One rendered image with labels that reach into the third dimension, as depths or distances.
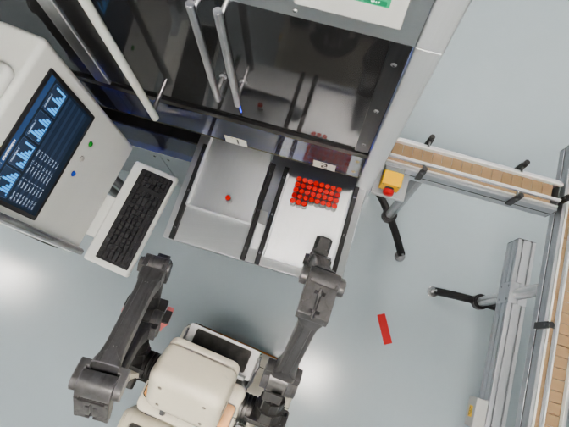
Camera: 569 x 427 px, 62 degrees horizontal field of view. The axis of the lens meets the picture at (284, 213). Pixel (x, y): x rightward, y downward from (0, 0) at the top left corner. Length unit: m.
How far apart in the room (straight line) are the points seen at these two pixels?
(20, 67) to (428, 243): 2.16
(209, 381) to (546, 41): 3.01
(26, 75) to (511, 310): 2.01
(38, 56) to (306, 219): 1.03
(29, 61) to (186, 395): 0.96
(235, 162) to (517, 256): 1.31
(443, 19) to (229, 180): 1.14
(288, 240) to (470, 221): 1.39
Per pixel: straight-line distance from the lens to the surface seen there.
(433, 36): 1.03
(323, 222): 1.83
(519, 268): 2.36
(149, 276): 1.31
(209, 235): 1.84
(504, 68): 3.40
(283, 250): 1.80
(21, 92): 1.48
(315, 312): 1.13
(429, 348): 2.76
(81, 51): 1.64
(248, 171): 1.89
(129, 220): 1.99
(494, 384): 2.28
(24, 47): 1.51
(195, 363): 1.33
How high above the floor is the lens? 2.65
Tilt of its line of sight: 75 degrees down
